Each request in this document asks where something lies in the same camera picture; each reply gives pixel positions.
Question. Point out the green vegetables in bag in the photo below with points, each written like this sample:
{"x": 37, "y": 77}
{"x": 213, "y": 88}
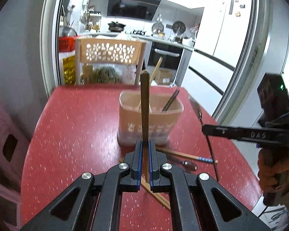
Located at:
{"x": 105, "y": 75}

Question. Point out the chopstick with blue striped tip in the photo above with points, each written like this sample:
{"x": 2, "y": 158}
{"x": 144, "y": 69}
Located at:
{"x": 189, "y": 156}

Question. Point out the bamboo chopstick on table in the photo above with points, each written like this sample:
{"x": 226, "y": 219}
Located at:
{"x": 158, "y": 196}

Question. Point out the black built-in oven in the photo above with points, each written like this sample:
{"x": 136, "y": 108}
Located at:
{"x": 171, "y": 55}

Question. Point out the black range hood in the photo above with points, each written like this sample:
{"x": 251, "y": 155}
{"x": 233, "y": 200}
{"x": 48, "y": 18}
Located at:
{"x": 139, "y": 9}

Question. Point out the cardboard box on floor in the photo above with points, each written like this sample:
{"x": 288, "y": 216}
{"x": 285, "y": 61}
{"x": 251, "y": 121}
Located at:
{"x": 163, "y": 77}

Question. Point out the beige flower cutout chair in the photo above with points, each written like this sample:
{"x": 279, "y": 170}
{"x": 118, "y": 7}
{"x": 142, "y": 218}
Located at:
{"x": 109, "y": 51}

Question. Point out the black wok on stove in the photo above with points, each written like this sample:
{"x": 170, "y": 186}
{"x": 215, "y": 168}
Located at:
{"x": 116, "y": 27}

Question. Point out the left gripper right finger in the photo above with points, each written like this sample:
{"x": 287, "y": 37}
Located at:
{"x": 198, "y": 202}

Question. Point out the bamboo chopstick in holder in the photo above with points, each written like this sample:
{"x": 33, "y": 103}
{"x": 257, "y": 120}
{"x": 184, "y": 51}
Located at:
{"x": 155, "y": 70}

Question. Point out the red plastic basket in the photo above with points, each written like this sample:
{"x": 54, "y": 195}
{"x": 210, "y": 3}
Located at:
{"x": 66, "y": 44}

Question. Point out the metal spoon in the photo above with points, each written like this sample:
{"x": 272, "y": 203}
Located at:
{"x": 198, "y": 111}

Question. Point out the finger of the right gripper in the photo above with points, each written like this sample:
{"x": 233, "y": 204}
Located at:
{"x": 245, "y": 133}

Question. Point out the beige plastic utensil holder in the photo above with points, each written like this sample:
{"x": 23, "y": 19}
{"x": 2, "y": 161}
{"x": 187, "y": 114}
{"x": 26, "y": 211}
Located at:
{"x": 160, "y": 123}

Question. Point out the dark chopstick in holder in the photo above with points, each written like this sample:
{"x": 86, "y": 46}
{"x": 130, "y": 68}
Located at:
{"x": 170, "y": 101}

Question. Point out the right hand orange glove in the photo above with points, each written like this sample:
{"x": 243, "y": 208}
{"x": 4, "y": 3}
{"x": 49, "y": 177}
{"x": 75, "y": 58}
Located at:
{"x": 266, "y": 174}

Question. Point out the white refrigerator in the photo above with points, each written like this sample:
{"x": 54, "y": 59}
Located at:
{"x": 218, "y": 47}

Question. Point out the white rice cooker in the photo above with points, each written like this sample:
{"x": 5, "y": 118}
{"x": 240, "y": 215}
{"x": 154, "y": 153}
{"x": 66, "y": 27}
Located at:
{"x": 190, "y": 42}

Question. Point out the brown wooden chopstick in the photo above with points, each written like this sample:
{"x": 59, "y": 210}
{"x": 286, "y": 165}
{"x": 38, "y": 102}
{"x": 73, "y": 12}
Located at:
{"x": 144, "y": 79}

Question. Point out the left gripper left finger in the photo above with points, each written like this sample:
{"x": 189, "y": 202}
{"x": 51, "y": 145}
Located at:
{"x": 92, "y": 202}

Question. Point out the steel bowl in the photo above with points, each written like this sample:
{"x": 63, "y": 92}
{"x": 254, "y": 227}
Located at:
{"x": 65, "y": 31}

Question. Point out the pink plastic stool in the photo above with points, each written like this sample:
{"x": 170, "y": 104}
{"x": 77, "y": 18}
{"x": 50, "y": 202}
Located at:
{"x": 13, "y": 149}

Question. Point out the yellow oil bottle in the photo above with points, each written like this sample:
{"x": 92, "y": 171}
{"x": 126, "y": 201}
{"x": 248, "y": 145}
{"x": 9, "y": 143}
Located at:
{"x": 69, "y": 70}

